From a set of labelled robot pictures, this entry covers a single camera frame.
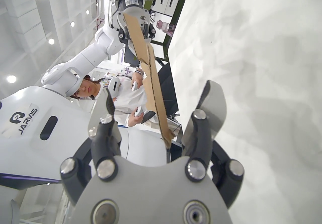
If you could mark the black monitor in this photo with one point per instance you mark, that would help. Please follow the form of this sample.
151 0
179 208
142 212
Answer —
168 89

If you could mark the pink bottle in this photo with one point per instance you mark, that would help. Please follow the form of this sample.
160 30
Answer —
162 26

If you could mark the robot body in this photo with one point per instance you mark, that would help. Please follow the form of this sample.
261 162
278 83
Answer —
50 139

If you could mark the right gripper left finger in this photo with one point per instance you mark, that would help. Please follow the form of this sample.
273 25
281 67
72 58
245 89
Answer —
105 144

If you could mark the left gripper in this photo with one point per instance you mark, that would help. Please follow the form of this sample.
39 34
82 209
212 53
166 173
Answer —
130 3

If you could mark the person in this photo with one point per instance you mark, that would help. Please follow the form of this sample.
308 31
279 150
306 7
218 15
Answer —
125 99

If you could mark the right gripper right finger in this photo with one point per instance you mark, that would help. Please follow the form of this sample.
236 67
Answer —
201 134

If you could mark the green frame rack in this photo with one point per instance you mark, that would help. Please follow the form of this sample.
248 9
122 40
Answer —
176 21

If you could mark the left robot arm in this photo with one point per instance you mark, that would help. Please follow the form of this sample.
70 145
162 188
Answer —
83 59

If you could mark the small brown carton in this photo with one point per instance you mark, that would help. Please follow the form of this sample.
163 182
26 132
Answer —
153 89

